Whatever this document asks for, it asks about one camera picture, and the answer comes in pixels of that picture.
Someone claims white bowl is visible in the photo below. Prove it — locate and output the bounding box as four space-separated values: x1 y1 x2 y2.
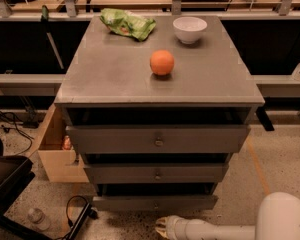
173 16 207 44

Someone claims wooden box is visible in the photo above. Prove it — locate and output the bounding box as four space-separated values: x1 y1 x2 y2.
37 105 88 183

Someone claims orange fruit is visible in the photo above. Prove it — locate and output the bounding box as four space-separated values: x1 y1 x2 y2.
150 50 174 76

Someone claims black floor cable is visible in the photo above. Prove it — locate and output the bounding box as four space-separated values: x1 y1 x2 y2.
0 93 35 156

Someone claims clear plastic bottle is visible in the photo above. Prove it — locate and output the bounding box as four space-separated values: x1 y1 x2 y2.
27 208 51 232

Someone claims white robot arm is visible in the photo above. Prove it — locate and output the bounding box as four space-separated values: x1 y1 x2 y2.
155 192 300 240

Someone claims grey bottom drawer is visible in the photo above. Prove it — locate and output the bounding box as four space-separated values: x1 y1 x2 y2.
92 183 218 212

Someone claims grey top drawer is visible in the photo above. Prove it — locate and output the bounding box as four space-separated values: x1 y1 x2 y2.
66 125 250 154

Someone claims small orange can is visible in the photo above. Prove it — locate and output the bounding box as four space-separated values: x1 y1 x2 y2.
62 135 72 150

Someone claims black power strip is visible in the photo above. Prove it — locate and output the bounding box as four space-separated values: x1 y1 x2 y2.
66 203 98 240

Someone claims grey middle drawer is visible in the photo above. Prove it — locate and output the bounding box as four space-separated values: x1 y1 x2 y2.
84 163 228 184

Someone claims green chip bag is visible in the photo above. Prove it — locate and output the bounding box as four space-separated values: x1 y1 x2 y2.
100 8 156 42

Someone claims grey drawer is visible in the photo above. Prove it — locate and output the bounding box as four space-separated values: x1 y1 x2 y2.
66 125 250 154
84 163 228 184
92 183 218 212

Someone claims grey drawer cabinet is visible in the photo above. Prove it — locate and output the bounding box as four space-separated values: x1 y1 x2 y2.
54 15 266 198

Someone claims black chair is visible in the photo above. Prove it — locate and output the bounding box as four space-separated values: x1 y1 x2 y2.
0 139 52 240

